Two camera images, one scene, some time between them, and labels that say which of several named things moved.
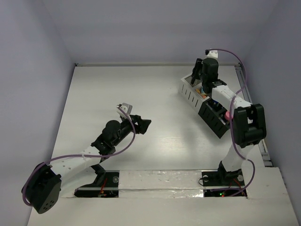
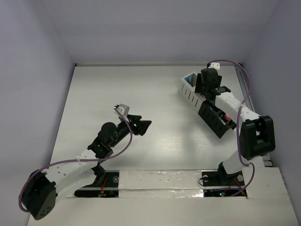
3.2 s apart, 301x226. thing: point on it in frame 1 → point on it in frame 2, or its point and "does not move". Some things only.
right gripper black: (198, 65) → (199, 88)
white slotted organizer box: (193, 93) does not move
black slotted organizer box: (212, 114) does not move
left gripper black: (137, 121) does not move
